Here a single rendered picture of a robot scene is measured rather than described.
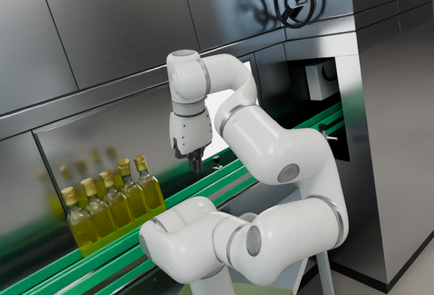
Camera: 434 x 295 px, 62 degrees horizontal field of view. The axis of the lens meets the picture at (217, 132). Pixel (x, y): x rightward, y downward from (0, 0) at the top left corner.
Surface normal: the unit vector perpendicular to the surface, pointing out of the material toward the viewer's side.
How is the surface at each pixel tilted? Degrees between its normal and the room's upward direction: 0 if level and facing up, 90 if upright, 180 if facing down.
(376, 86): 90
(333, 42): 90
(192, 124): 105
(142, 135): 90
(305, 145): 59
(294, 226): 53
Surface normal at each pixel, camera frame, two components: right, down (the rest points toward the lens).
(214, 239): -0.81, -0.22
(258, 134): -0.34, -0.57
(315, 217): 0.39, -0.62
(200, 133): 0.67, 0.35
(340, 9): -0.76, 0.36
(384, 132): 0.61, 0.09
